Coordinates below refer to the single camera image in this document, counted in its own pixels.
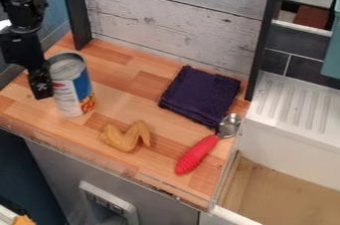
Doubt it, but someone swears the white toy sink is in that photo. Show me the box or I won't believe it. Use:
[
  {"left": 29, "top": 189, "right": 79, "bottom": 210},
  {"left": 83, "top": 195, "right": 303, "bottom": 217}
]
[{"left": 238, "top": 71, "right": 340, "bottom": 191}]

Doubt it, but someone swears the purple cloth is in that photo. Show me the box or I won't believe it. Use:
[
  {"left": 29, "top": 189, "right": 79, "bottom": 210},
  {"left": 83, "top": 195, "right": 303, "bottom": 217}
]
[{"left": 156, "top": 65, "right": 244, "bottom": 129}]

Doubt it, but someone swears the red handled silver scoop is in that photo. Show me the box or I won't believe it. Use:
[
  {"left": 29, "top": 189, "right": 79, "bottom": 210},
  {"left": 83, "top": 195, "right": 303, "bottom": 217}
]
[{"left": 174, "top": 112, "right": 245, "bottom": 176}]

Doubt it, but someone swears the white and blue can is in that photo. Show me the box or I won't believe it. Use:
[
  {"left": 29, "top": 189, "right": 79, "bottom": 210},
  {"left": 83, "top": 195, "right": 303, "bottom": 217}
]
[{"left": 46, "top": 51, "right": 97, "bottom": 118}]

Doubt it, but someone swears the yellow toy chicken wing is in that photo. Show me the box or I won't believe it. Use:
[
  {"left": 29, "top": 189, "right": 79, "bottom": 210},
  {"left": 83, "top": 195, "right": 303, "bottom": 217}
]
[{"left": 97, "top": 119, "right": 153, "bottom": 153}]

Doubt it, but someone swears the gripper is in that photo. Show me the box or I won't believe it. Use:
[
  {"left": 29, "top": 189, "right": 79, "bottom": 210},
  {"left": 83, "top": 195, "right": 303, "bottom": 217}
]
[{"left": 0, "top": 27, "right": 57, "bottom": 101}]

